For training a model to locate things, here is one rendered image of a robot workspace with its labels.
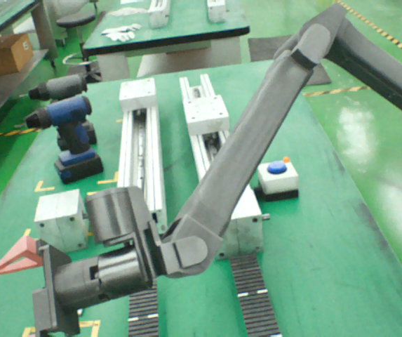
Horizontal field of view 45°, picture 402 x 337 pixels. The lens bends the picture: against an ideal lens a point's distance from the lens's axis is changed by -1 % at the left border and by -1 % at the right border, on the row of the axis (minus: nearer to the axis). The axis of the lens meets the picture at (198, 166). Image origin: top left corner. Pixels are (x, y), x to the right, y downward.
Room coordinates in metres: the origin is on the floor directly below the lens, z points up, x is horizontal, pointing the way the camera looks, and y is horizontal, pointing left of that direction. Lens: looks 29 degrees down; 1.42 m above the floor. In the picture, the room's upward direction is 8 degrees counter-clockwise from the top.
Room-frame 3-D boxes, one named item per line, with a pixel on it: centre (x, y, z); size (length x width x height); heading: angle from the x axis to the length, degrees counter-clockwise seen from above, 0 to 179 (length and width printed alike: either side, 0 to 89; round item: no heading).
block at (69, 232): (0.90, 0.30, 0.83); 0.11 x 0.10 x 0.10; 95
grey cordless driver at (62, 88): (1.40, 0.39, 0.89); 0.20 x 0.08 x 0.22; 101
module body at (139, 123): (1.24, 0.15, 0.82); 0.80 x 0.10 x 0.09; 2
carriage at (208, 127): (1.25, -0.04, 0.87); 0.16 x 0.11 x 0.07; 2
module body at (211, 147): (1.25, -0.04, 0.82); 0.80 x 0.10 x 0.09; 2
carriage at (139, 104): (1.49, 0.16, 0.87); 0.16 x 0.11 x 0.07; 2
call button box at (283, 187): (0.97, -0.17, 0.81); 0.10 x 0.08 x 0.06; 92
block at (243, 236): (0.80, -0.07, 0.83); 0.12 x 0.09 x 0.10; 92
